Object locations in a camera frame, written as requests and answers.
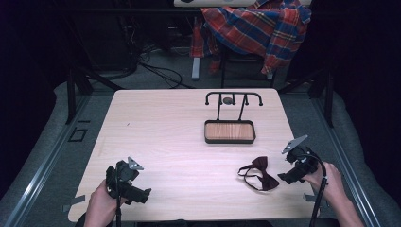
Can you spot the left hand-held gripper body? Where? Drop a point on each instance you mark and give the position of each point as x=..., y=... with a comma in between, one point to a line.
x=121, y=175

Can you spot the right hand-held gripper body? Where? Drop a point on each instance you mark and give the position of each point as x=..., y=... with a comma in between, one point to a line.
x=304, y=164

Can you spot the dark red bow tie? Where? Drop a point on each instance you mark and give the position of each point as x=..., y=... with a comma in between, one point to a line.
x=266, y=181

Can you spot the black rack with wooden tray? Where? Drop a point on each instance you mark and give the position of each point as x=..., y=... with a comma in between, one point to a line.
x=229, y=131

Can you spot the person's right hand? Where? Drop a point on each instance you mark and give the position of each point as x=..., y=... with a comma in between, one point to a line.
x=331, y=184

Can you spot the person's left hand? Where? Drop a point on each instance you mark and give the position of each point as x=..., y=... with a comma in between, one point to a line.
x=99, y=208

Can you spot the grey tape strip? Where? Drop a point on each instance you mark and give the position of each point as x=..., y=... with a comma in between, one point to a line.
x=310, y=198
x=75, y=201

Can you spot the black tape square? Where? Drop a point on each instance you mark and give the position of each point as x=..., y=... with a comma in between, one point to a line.
x=70, y=136

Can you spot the short black tape strip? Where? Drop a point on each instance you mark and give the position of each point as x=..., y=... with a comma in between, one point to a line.
x=84, y=121

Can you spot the black metal stand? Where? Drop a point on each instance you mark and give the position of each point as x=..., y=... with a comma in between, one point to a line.
x=71, y=94
x=328, y=101

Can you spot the small dark round disc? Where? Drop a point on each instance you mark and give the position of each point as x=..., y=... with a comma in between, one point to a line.
x=227, y=101

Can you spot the black metal chair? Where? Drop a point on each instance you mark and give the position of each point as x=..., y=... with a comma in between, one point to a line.
x=244, y=58

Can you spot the dark equipment rack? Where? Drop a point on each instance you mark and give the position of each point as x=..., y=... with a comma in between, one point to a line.
x=132, y=34

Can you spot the red blue plaid shirt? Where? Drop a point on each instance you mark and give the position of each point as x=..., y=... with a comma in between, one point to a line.
x=261, y=28

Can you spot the aluminium floor rail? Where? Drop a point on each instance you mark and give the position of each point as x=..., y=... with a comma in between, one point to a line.
x=47, y=167
x=346, y=170

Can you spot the grey metal post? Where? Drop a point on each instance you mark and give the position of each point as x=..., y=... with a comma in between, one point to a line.
x=196, y=67

